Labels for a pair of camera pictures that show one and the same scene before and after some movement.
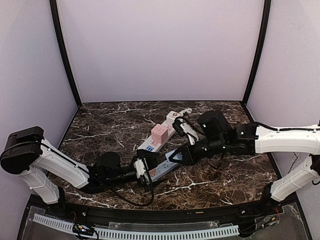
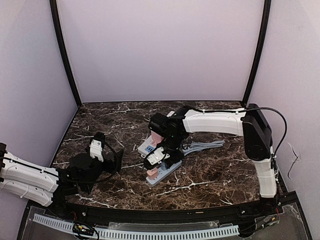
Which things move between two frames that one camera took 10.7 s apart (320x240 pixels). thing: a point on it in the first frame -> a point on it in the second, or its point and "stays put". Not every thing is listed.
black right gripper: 191,152 -> 163,161
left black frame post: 64,50 stays put
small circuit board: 83,229 stays put
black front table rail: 220,215 stays put
